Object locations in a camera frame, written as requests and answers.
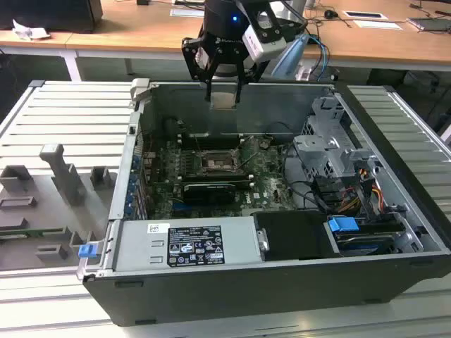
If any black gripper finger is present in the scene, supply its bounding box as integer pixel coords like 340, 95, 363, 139
234, 57, 271, 105
181, 36, 214, 104

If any silver CPU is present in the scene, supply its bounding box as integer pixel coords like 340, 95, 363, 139
210, 92, 237, 111

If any CPU socket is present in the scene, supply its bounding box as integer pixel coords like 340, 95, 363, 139
195, 147, 247, 176

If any wooden desk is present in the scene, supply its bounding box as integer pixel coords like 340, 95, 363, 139
0, 0, 451, 82

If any grey case latch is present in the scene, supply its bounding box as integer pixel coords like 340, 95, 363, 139
129, 77, 153, 103

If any silver drive cage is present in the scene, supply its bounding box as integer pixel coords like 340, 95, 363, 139
292, 96, 383, 184

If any green motherboard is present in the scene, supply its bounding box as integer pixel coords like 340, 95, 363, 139
140, 135, 300, 218

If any white paper sheet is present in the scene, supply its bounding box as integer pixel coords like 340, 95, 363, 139
353, 20, 404, 31

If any black graphics card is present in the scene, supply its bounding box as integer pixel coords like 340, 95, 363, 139
182, 182, 236, 206

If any black computer box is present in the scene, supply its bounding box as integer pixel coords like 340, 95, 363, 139
0, 0, 104, 33

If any crumpled white paper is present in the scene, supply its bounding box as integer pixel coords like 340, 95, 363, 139
12, 19, 50, 39

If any black plastic shroud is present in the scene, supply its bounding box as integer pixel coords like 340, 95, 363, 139
253, 210, 341, 262

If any grey parts rack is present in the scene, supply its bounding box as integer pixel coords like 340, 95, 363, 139
0, 143, 119, 272

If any hard disk in blue carrier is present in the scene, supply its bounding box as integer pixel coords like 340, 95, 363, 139
326, 215, 397, 254

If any grey tablet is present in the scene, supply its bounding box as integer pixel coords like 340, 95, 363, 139
407, 15, 451, 35

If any silver power supply unit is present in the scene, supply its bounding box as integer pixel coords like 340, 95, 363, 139
112, 216, 264, 272

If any blue case latch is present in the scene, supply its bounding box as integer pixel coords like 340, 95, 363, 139
78, 243, 97, 260

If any black open PC case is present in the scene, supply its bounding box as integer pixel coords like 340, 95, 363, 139
76, 77, 451, 327

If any green RAM stick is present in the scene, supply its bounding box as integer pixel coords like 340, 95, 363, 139
0, 227, 66, 238

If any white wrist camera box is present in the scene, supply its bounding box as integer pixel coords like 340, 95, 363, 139
242, 9, 287, 60

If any desk cable grommet plate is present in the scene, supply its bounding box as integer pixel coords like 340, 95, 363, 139
170, 8, 206, 18
343, 10, 388, 20

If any blue cable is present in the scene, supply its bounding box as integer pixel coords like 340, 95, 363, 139
307, 33, 331, 80

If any yellow red wire bundle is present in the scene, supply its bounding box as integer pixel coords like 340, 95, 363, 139
338, 168, 385, 212

